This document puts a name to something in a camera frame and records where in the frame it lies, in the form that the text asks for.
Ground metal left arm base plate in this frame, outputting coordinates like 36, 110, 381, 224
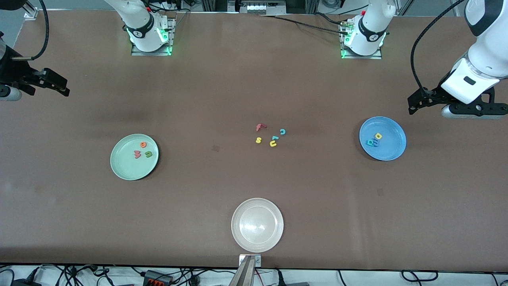
341, 18, 383, 60

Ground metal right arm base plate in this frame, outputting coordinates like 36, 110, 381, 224
131, 18, 176, 56

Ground green round plate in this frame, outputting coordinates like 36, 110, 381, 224
110, 134, 159, 181

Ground beige round plate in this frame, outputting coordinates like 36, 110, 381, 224
231, 198, 284, 253

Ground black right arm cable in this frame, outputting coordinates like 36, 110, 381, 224
12, 0, 49, 61

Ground aluminium rack frame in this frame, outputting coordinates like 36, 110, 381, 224
200, 0, 322, 14

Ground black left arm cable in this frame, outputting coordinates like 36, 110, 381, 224
411, 0, 466, 98

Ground black braided table cable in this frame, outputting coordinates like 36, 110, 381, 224
258, 14, 352, 34

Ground grey camera mount pole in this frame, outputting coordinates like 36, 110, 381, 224
229, 256, 255, 286

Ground black power strip red switches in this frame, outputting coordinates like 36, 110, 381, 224
143, 270, 174, 286

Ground black looped floor cable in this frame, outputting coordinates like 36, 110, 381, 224
401, 270, 439, 282

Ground blue round plate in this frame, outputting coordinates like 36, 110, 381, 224
359, 116, 407, 161

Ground thin black table cable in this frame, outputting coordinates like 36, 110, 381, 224
314, 12, 350, 25

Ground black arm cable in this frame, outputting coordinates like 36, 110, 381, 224
411, 0, 466, 98
12, 0, 49, 61

